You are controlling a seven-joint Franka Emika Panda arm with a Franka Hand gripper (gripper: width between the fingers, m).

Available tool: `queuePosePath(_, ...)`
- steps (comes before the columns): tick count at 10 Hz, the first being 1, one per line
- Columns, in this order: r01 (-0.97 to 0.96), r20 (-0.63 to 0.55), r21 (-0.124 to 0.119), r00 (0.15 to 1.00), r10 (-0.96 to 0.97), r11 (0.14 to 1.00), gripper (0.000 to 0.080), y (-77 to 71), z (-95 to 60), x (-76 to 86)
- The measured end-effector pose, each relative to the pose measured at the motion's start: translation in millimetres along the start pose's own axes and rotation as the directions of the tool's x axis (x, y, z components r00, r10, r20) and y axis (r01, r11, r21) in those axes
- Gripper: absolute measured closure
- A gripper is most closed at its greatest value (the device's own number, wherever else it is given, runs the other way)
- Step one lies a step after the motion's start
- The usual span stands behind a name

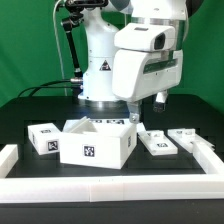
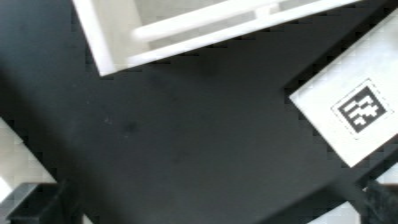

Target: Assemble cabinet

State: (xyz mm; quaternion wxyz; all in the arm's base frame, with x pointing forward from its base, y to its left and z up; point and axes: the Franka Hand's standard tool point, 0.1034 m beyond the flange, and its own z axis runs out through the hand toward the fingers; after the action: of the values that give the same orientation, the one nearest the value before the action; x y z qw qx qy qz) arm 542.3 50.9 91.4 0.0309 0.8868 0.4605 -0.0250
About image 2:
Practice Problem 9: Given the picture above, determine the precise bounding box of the white U-shaped fence wall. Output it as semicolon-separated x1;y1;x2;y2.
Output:
0;118;56;202

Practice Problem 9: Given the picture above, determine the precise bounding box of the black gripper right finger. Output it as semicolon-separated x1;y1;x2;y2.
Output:
360;179;398;224

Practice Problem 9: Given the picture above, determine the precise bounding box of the white flat tag base plate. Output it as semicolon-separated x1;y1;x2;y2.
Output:
290;16;398;167

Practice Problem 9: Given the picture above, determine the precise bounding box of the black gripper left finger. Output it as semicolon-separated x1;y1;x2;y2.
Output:
0;182;68;224

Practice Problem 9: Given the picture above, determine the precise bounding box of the white cabinet body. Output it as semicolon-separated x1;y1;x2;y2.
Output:
72;0;361;75

